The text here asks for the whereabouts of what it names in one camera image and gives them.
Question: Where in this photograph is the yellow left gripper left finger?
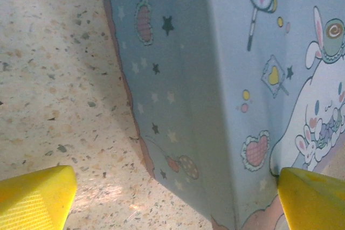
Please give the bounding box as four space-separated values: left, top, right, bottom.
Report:
0 165 78 230

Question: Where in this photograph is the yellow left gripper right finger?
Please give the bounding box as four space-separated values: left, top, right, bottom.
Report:
277 167 345 230

